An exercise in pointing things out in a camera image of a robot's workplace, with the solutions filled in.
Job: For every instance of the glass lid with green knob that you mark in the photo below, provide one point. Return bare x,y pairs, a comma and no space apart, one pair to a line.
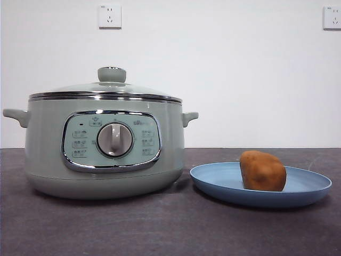
111,74

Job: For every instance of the brown potato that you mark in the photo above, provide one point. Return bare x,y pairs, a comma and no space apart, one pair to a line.
262,172

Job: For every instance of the blue round plate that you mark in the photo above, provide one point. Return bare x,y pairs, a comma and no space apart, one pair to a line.
213,184

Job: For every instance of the pale green electric steamer pot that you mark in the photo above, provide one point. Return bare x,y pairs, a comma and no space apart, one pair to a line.
42,138

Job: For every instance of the white wall socket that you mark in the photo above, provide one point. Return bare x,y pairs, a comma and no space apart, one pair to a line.
332,17
110,16

